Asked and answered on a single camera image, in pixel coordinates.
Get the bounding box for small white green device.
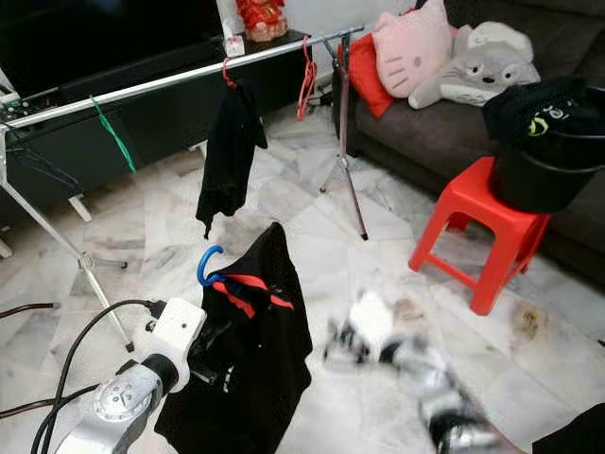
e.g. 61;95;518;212
0;87;27;116

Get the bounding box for grey Totoro plush open eyes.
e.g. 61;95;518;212
408;49;542;110

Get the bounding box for red plastic stool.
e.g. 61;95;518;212
408;156;551;316

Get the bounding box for black plastic bucket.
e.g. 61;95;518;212
490;113;605;214

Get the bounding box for dark grey sofa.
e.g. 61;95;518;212
340;0;605;285

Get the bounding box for black TV cabinet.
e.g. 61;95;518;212
0;28;318;256

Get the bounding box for black television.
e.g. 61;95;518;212
0;0;228;96

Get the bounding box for small white container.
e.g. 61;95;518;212
216;0;245;58

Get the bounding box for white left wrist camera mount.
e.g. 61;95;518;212
147;298;209;370

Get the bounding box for pink cat face cushion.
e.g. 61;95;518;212
371;0;455;100

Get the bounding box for plain black shirt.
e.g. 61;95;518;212
196;80;268;239

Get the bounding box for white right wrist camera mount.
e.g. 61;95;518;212
345;291;398;356

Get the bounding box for red figurine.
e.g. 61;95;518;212
234;0;286;44

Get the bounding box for blue plastic hanger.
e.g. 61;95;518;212
197;244;226;288

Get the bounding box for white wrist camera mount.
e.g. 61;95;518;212
147;298;209;370
345;291;398;356

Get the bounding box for red plastic hanger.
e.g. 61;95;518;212
220;57;240;91
296;36;319;122

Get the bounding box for silver metal clothes rack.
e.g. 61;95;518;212
0;26;372;353

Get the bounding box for pale Totoro plush closed eyes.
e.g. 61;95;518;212
456;21;535;62

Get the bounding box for black shirt red trim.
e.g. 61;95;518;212
154;222;315;454

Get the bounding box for green plastic hanger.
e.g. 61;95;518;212
90;95;138;174

